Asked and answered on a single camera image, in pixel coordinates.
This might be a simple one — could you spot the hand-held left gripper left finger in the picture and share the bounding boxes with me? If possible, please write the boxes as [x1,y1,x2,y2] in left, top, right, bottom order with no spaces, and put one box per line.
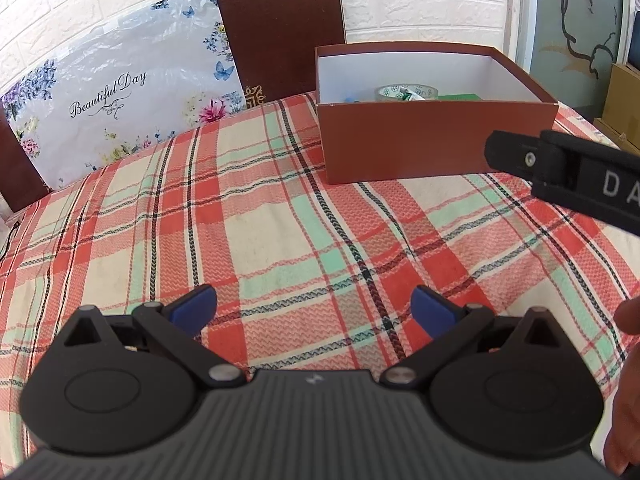
[59,284,247,387]

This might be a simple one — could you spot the person's right hand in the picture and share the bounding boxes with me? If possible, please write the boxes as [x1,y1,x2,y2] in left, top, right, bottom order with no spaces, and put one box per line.
[602,295,640,467]

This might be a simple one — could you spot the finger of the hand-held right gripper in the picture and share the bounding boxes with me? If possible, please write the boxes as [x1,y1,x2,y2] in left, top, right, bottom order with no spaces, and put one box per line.
[483,130,551,182]

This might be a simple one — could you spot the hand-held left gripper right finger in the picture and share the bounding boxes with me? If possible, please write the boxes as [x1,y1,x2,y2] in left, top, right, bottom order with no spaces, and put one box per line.
[382,285,565,387]

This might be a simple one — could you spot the tan cardboard box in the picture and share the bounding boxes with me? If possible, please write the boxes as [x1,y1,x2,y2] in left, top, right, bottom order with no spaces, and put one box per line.
[594,62,640,155]

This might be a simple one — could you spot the brown wooden chair back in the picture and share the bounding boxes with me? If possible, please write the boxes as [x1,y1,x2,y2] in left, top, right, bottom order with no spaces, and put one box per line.
[213,0,349,110]
[0,109,53,214]

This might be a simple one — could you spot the brown cardboard box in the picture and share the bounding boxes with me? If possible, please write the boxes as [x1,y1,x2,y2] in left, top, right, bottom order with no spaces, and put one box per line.
[314,43,560,186]

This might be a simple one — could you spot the clear tape roll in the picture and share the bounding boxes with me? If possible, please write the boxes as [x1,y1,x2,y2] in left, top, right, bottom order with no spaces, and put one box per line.
[375,85,440,102]

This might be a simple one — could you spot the plaid tablecloth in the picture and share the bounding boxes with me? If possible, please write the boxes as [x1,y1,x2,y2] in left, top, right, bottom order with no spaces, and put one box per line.
[0,91,640,480]

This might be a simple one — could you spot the floral plastic-wrapped board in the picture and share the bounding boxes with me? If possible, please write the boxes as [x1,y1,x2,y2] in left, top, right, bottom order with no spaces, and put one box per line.
[0,0,247,190]

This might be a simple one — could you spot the painted grey door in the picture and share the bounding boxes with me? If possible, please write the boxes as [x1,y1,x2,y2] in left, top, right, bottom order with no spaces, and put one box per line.
[522,0,640,123]

